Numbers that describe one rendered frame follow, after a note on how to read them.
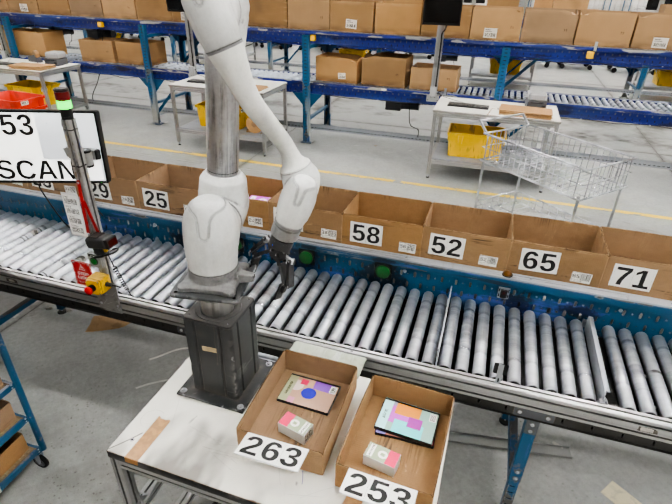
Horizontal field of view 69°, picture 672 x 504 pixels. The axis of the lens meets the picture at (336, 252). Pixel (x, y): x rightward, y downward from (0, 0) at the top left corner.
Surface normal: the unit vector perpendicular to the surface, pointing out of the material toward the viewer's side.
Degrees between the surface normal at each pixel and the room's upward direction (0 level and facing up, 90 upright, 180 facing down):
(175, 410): 0
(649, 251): 89
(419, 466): 1
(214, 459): 0
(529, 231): 90
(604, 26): 90
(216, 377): 90
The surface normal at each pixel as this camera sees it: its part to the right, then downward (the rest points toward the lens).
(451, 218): -0.29, 0.47
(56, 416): 0.02, -0.87
